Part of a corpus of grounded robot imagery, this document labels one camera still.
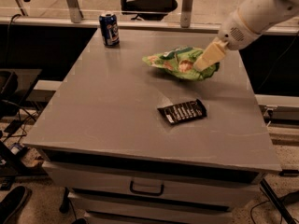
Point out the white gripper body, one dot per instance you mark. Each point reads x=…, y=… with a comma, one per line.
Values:
x=233, y=34

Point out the black bin at left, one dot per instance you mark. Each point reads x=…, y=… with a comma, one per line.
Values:
x=8, y=84

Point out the metal railing post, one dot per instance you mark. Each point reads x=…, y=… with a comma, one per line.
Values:
x=74, y=11
x=186, y=13

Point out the green rice chip bag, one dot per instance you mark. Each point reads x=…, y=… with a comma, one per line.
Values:
x=179, y=63

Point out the blue soda can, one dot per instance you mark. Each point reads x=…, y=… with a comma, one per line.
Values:
x=109, y=29

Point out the metal railing post middle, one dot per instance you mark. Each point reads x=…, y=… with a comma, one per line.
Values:
x=186, y=13

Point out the black rxbar chocolate bar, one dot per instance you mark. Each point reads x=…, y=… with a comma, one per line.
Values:
x=183, y=112

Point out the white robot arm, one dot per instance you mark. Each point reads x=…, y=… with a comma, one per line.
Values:
x=260, y=15

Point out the black drawer handle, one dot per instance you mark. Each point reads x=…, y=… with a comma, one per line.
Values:
x=146, y=189

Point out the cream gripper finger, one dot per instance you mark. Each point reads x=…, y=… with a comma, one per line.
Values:
x=213, y=53

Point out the metal railing post left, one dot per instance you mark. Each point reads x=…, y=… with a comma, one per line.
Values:
x=74, y=11

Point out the black office chair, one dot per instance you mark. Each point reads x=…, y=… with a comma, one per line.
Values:
x=148, y=10

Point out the grey drawer cabinet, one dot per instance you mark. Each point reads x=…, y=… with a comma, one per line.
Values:
x=103, y=193

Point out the black shoe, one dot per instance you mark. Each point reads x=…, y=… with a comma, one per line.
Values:
x=13, y=202

